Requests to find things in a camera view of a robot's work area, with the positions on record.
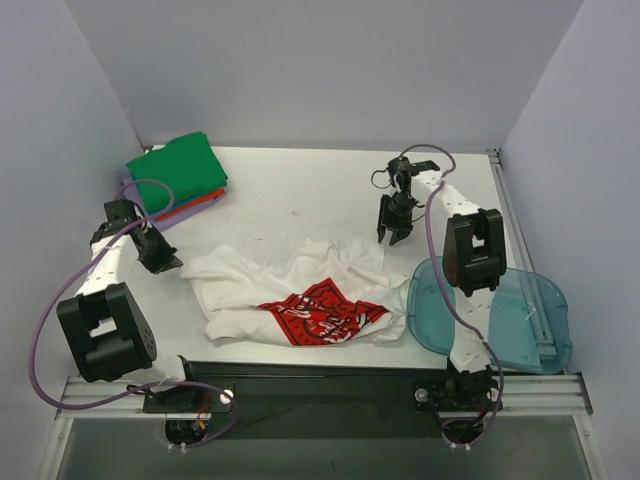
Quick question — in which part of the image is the teal plastic bin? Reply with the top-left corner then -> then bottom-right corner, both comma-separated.
407,259 -> 573,375

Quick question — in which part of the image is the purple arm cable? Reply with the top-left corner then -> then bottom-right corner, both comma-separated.
397,143 -> 503,449
28,179 -> 240,449

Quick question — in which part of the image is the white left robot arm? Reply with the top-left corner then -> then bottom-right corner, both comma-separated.
56,199 -> 203,412

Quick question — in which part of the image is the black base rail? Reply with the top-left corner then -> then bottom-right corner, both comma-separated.
144,358 -> 501,441

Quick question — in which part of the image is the aluminium frame rail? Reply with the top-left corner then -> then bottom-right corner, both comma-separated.
62,147 -> 591,479

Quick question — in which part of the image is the white t-shirt red print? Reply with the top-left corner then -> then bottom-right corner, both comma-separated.
181,240 -> 409,347

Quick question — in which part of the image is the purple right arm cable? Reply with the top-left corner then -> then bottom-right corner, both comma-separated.
397,143 -> 503,449

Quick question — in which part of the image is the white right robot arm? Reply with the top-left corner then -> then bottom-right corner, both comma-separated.
377,156 -> 507,408

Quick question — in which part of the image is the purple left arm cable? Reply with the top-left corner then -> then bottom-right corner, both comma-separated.
28,179 -> 240,449

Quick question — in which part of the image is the orange folded t-shirt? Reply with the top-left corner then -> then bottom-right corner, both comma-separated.
157,188 -> 226,221

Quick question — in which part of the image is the blue folded t-shirt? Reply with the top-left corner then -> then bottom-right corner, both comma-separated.
152,198 -> 200,219

